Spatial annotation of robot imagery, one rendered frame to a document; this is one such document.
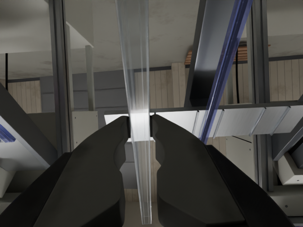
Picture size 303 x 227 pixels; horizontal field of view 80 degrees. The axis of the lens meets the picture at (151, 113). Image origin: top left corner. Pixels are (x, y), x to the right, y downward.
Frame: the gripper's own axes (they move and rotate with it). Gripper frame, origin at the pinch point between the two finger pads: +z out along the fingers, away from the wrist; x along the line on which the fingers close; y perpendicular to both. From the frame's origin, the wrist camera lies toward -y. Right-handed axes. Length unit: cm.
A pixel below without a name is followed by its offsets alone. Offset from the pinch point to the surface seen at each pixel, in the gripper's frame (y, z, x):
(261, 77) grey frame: 13, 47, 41
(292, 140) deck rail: 27, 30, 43
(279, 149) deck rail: 32, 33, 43
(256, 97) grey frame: 19, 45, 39
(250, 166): 51, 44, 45
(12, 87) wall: 156, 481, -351
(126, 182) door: 352, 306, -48
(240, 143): 48, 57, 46
